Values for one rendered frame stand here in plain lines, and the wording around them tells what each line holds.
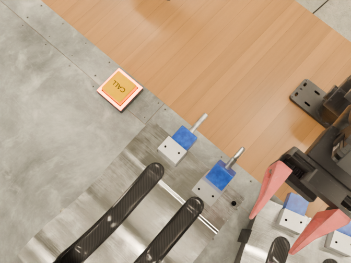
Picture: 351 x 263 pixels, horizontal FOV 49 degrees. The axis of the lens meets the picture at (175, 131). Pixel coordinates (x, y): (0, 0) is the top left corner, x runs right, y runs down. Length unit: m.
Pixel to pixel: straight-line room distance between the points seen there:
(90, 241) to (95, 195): 0.10
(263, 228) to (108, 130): 0.42
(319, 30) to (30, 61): 0.75
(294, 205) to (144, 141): 0.34
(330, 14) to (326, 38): 1.07
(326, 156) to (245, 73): 0.53
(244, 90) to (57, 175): 0.49
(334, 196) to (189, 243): 0.38
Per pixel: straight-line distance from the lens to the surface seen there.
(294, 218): 0.84
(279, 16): 1.09
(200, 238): 0.80
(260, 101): 0.97
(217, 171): 0.76
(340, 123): 0.54
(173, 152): 0.79
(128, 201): 0.81
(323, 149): 0.50
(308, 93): 1.00
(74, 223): 0.80
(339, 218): 0.50
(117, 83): 0.93
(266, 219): 0.86
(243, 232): 0.88
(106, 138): 0.93
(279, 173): 0.48
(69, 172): 0.93
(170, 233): 0.81
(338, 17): 2.16
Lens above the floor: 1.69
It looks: 74 degrees down
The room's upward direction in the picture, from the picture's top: 3 degrees clockwise
